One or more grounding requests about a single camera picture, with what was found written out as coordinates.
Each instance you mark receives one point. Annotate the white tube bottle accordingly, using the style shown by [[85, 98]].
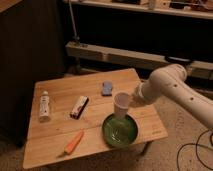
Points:
[[44, 110]]

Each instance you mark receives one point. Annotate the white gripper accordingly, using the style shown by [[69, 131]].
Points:
[[137, 99]]

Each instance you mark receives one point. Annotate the dark cabinet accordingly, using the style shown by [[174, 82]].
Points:
[[31, 50]]

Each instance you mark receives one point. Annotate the green ceramic bowl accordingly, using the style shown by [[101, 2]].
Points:
[[119, 132]]

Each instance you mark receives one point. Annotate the wooden folding table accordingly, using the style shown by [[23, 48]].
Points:
[[47, 140]]

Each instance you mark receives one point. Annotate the metal shelf rack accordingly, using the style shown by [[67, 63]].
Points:
[[123, 24]]

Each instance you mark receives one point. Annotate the orange carrot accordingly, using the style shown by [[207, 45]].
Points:
[[72, 145]]

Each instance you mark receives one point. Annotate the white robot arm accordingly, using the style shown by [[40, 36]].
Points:
[[169, 82]]

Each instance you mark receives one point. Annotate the blue sponge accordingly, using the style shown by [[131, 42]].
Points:
[[107, 88]]

